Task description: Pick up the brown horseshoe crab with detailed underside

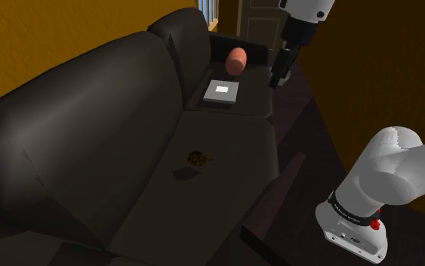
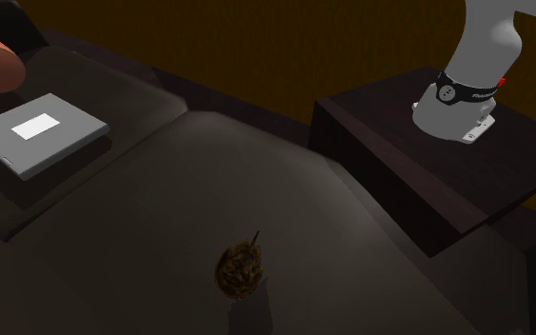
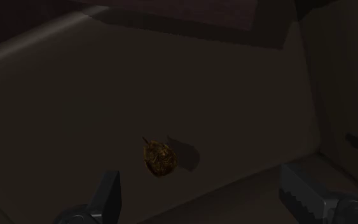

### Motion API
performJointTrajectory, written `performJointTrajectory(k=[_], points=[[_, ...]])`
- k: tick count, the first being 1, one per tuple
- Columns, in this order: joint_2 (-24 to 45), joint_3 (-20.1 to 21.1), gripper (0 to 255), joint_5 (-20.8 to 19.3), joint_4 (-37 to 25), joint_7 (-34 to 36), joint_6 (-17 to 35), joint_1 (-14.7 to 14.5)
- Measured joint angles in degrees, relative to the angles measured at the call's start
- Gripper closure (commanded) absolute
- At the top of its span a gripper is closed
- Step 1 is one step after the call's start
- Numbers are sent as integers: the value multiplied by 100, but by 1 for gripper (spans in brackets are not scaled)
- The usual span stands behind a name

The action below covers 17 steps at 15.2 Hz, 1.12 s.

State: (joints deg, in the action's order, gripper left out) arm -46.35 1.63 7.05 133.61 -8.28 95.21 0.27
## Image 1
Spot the dark brown door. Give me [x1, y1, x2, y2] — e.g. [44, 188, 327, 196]
[236, 0, 291, 56]

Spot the dark brown sofa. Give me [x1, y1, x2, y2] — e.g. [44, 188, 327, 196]
[0, 6, 281, 266]

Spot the pink oval potato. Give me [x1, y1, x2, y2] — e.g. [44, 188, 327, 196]
[225, 47, 248, 77]

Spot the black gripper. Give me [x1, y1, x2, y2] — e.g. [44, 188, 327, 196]
[269, 16, 321, 89]

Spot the small brown round thing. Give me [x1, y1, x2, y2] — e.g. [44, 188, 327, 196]
[187, 150, 215, 168]

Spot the window with blue panes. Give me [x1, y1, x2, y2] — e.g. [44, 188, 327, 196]
[196, 0, 219, 32]

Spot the grey flat box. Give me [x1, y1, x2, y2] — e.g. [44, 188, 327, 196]
[202, 79, 240, 105]

